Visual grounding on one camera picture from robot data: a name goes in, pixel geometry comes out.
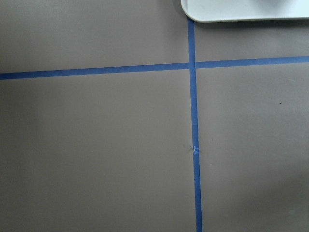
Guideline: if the beige plastic tray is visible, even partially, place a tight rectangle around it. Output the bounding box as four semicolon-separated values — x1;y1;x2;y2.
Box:
181;0;309;23

